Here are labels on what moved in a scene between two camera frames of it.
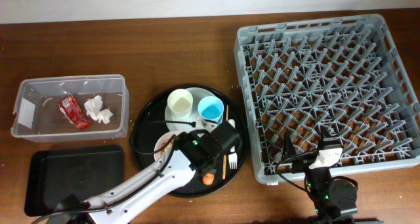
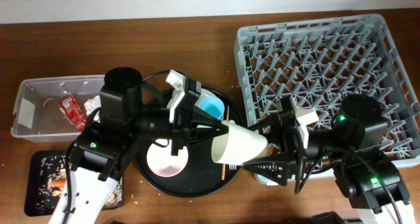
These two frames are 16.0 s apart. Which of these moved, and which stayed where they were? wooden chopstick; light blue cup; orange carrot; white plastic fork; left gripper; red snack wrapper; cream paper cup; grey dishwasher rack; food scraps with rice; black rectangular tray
Moved: cream paper cup; orange carrot; left gripper; food scraps with rice
Stayed: black rectangular tray; light blue cup; red snack wrapper; wooden chopstick; grey dishwasher rack; white plastic fork
